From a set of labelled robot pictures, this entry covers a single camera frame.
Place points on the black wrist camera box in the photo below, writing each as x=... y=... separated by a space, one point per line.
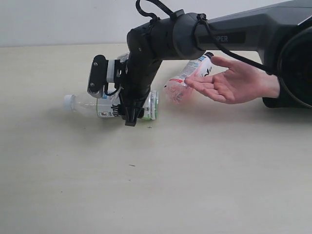
x=102 y=73

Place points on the person's open hand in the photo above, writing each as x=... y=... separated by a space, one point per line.
x=240 y=83

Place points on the lime label clear bottle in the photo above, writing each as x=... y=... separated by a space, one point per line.
x=107 y=106

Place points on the black sleeved forearm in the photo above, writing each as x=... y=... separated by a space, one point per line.
x=275 y=96

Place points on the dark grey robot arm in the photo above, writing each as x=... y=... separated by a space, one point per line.
x=276 y=39

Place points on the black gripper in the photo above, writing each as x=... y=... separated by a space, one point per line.
x=149 y=45

